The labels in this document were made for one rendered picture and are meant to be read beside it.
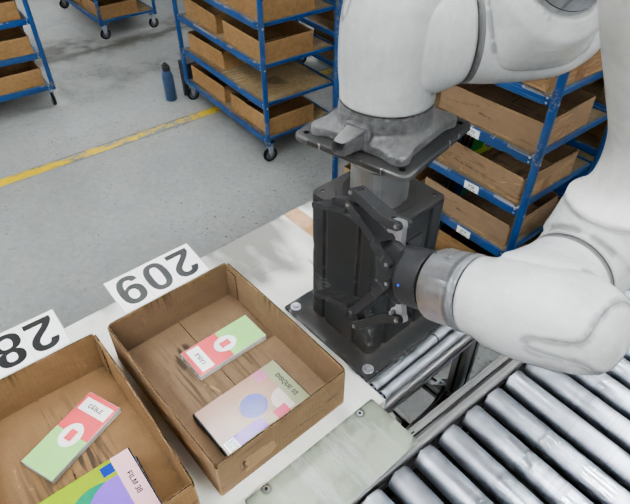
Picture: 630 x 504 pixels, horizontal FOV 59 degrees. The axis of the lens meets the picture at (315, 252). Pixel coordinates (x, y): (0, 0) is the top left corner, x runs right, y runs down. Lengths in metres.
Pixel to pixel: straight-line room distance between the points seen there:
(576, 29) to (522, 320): 0.43
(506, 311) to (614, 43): 0.25
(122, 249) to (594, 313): 2.33
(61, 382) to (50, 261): 1.57
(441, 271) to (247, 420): 0.56
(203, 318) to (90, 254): 1.51
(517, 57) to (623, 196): 0.30
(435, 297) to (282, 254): 0.80
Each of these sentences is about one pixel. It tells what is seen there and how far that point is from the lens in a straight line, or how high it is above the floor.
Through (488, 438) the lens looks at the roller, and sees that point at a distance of 1.12.
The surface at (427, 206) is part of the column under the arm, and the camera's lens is 1.01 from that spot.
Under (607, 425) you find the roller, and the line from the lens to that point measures 1.22.
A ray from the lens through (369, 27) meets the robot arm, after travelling 0.82.
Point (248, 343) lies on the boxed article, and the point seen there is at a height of 0.77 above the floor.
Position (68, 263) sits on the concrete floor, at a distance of 2.69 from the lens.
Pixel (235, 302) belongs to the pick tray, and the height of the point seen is 0.76.
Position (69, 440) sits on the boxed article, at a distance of 1.12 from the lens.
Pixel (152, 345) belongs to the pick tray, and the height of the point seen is 0.76.
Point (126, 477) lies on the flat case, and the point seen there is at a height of 0.80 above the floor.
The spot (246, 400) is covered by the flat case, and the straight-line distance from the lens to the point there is 1.09.
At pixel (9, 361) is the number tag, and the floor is 0.86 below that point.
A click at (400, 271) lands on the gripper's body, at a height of 1.22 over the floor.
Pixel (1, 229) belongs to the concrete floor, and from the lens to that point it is 3.03.
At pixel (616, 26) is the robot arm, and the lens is 0.48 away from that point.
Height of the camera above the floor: 1.67
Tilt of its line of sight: 42 degrees down
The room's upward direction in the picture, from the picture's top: straight up
